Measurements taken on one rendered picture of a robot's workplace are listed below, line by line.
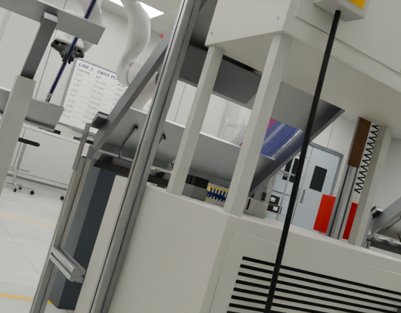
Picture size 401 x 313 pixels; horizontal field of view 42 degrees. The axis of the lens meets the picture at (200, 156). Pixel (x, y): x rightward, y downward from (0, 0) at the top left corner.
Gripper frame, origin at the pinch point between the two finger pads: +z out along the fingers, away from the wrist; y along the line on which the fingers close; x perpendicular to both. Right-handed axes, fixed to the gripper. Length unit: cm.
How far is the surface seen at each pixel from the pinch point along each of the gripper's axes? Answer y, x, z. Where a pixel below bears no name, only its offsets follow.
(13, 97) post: -13.0, 11.4, 17.5
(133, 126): 27.3, 10.0, 13.5
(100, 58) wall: 157, 274, -628
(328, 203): 118, 14, 17
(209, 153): 60, 12, 12
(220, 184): 72, 24, 12
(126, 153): 30.1, 22.1, 12.9
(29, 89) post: -9.4, 8.0, 15.2
